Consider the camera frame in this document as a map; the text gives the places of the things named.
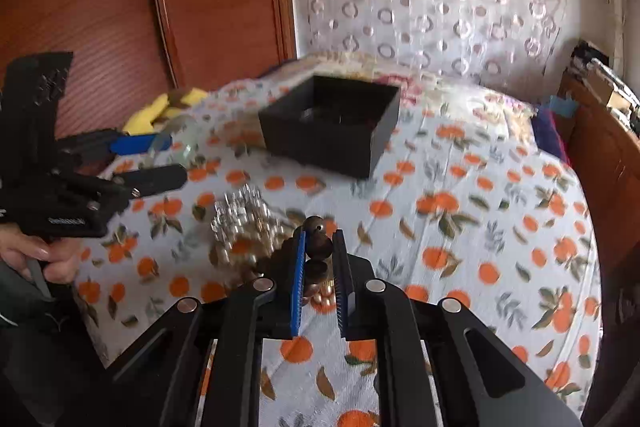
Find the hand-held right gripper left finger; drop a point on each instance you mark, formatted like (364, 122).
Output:
(299, 287)

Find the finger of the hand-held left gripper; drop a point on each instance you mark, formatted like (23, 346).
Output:
(155, 179)
(130, 145)

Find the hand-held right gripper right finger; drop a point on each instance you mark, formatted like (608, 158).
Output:
(342, 292)

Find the black jewelry box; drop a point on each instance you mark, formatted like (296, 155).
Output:
(320, 144)

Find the person's left forearm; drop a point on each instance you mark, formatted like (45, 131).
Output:
(40, 357)

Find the person's left hand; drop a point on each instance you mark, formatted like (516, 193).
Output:
(60, 263)

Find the yellow plush toy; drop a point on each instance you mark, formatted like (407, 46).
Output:
(150, 112)

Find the orange fruit print cloth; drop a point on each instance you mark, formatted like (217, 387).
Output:
(450, 257)

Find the floral blanket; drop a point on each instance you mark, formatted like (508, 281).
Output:
(415, 92)

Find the dark blue blanket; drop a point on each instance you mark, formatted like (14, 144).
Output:
(547, 132)

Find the blue plastic bag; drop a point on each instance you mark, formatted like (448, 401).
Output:
(562, 105)

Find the wooden side cabinet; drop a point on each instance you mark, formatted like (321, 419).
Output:
(600, 152)

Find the cardboard box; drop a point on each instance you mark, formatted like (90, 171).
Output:
(602, 87)

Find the pile of dark clothes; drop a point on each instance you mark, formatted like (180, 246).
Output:
(585, 57)

